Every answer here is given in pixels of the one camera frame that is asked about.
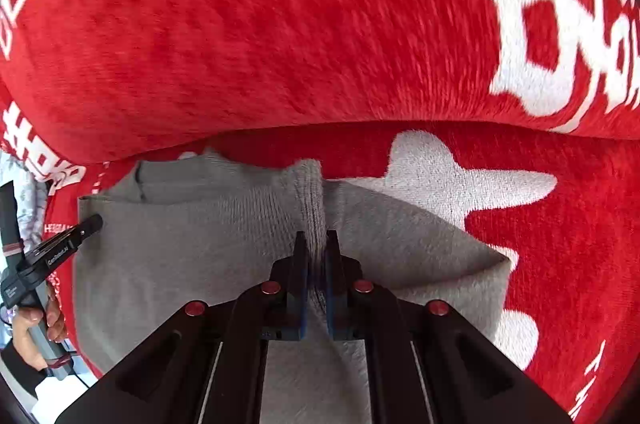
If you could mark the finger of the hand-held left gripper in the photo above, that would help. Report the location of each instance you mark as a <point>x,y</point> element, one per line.
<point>87,226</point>
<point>11,219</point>

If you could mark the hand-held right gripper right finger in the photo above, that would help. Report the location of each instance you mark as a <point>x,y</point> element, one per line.
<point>331,286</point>

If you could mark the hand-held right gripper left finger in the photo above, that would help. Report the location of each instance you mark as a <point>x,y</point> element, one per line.
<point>302,286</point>

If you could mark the grey t-shirt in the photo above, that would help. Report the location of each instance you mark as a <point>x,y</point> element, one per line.
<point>175,254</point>

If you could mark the person's left forearm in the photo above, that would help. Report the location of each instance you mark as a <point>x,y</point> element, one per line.
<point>20,374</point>

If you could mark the person's left hand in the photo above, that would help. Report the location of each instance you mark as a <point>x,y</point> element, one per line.
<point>27,339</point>

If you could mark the pale patterned cloth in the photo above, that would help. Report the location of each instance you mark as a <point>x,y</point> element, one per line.
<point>27,199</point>

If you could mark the red printed blanket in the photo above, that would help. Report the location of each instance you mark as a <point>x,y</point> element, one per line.
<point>250,29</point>

